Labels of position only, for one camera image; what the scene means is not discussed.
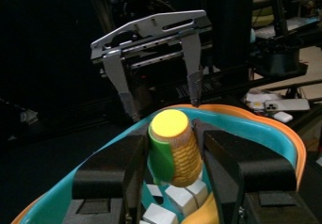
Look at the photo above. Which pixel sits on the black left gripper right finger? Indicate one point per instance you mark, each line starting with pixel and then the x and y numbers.
pixel 259 184

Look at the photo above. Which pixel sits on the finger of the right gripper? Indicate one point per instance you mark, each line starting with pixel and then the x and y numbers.
pixel 193 64
pixel 122 83

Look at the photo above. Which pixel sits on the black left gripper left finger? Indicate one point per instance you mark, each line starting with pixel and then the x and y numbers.
pixel 104 177

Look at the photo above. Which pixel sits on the toy corn with green husk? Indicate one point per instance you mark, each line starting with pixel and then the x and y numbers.
pixel 185 158

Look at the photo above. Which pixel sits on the teal plastic bowl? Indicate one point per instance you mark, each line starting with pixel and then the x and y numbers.
pixel 267 136

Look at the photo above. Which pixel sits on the yellow toy banana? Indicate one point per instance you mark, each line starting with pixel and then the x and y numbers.
pixel 203 213

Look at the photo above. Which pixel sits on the orange plastic bowl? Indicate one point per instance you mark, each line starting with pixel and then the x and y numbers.
pixel 289 133

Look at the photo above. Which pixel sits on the white toy cube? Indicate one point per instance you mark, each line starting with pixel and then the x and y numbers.
pixel 159 215
pixel 185 196

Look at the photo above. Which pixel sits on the white earbuds case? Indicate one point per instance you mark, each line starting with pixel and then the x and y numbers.
pixel 284 116

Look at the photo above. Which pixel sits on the silver smartphone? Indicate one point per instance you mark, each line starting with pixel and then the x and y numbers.
pixel 288 104

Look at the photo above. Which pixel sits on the black frame post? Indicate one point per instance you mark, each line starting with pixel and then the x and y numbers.
pixel 277 8

